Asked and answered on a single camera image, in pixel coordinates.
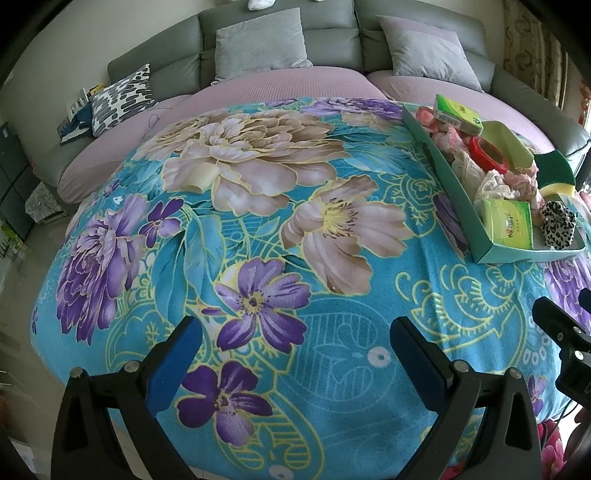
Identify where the pink striped cloth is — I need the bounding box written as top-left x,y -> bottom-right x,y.
414,105 -> 468,156

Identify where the teal cardboard tray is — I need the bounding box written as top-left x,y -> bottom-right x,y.
400,102 -> 588,265

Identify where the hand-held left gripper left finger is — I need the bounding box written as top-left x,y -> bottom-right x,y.
51,316 -> 204,480

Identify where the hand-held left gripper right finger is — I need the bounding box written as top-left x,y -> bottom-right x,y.
390,316 -> 541,480

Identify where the lilac sofa seat cover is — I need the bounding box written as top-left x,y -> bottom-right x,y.
366,69 -> 556,154
58,65 -> 387,204

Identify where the plain grey pillow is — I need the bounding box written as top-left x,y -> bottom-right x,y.
214,8 -> 315,85

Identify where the blue floral blanket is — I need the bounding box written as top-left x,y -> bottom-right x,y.
30,96 -> 591,480

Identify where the grey lilac pillow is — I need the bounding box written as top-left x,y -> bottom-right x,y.
376,15 -> 484,92

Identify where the dark cabinet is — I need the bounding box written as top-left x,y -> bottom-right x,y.
0,120 -> 40,260

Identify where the red hanging decoration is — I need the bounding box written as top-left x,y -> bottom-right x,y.
576,78 -> 591,126

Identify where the white patterned box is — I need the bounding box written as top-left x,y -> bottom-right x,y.
25,181 -> 64,226

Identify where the pink white frilly cloth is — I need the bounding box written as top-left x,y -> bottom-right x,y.
504,165 -> 542,209

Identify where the beige patterned curtain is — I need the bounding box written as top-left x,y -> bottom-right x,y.
502,0 -> 570,108

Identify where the red tape roll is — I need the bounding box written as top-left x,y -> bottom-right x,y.
465,136 -> 509,171

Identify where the leopard print scrunchie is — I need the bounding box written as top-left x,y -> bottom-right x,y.
540,200 -> 578,250

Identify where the black white patterned pillow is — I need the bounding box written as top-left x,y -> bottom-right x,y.
89,63 -> 157,138

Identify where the grey sofa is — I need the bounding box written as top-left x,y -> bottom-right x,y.
58,0 -> 591,204

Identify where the yellow green sponge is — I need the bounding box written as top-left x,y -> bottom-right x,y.
535,148 -> 577,200

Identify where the beige lace cloth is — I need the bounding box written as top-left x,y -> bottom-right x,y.
454,150 -> 514,205

